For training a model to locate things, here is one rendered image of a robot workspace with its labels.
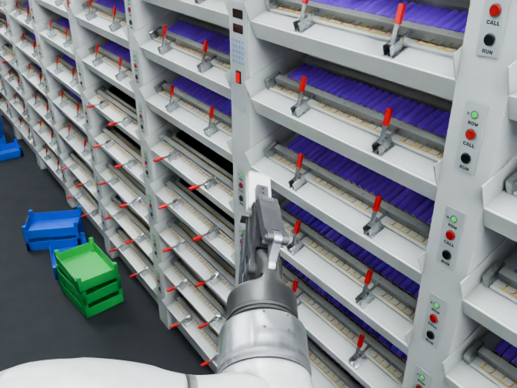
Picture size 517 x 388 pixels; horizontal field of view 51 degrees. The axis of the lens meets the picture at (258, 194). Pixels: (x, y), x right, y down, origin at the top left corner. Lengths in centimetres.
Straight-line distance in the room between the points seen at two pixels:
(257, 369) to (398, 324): 83
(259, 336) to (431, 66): 64
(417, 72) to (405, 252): 38
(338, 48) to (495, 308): 58
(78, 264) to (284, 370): 245
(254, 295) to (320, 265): 90
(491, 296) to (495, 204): 19
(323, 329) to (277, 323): 102
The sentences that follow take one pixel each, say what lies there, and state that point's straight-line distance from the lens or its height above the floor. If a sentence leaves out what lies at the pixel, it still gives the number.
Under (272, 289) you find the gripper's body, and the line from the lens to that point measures 56.
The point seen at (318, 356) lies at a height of 59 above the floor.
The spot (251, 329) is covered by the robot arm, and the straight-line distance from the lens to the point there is 52.
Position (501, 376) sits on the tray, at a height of 96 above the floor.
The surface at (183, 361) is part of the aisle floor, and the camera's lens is 252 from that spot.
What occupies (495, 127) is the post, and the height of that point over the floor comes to 147.
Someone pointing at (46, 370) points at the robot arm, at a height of 147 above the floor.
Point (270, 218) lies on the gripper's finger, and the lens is 61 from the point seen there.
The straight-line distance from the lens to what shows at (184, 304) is 251.
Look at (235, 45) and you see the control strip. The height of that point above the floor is 145.
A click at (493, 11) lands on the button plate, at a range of 92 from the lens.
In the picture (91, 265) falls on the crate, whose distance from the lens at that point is 288.
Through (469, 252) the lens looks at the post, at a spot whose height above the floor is 123.
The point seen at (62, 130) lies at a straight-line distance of 354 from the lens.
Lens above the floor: 178
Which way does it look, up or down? 28 degrees down
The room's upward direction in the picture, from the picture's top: straight up
